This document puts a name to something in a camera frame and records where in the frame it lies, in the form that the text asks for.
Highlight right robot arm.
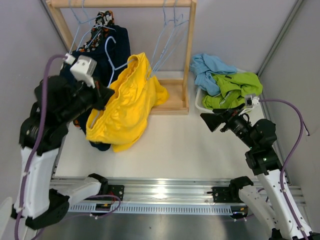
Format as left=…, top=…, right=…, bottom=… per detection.
left=200, top=104, right=320, bottom=240

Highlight light blue shorts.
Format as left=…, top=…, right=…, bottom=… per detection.
left=189, top=53, right=237, bottom=96

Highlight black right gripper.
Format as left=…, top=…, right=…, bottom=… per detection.
left=200, top=103, right=257, bottom=149

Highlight blue wire hanger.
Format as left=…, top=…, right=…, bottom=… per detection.
left=149, top=0, right=190, bottom=76
left=148, top=0, right=186, bottom=78
left=67, top=0, right=116, bottom=53
left=89, top=36, right=140, bottom=128

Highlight yellow shorts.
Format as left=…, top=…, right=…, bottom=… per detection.
left=86, top=52, right=170, bottom=153

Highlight aluminium mounting rail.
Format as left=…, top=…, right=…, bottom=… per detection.
left=69, top=177, right=246, bottom=215

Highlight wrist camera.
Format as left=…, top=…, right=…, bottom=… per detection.
left=238, top=94, right=260, bottom=115
left=63, top=53, right=97, bottom=89

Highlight navy blue shorts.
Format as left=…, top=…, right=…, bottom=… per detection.
left=59, top=25, right=131, bottom=152

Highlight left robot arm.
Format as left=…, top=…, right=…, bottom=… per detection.
left=11, top=75, right=115, bottom=230

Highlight wooden clothes rack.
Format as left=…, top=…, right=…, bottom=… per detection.
left=45, top=0, right=197, bottom=115

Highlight white plastic basket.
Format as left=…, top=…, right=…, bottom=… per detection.
left=195, top=88, right=212, bottom=113

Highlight lime green shorts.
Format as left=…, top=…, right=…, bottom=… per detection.
left=202, top=72, right=263, bottom=110

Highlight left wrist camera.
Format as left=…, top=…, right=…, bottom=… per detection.
left=63, top=53, right=97, bottom=89

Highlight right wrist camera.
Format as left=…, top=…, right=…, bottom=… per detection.
left=238, top=94, right=260, bottom=115

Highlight patterned camouflage shorts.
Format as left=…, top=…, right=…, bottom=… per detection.
left=76, top=10, right=115, bottom=53

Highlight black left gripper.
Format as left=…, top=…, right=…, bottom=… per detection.
left=60, top=73, right=116, bottom=124

